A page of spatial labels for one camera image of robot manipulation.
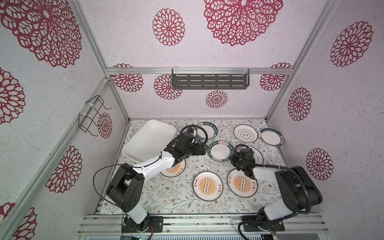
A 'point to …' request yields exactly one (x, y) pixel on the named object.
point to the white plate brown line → (246, 133)
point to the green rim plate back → (211, 129)
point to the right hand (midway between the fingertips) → (228, 153)
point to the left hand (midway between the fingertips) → (201, 149)
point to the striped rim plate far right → (271, 137)
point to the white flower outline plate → (258, 156)
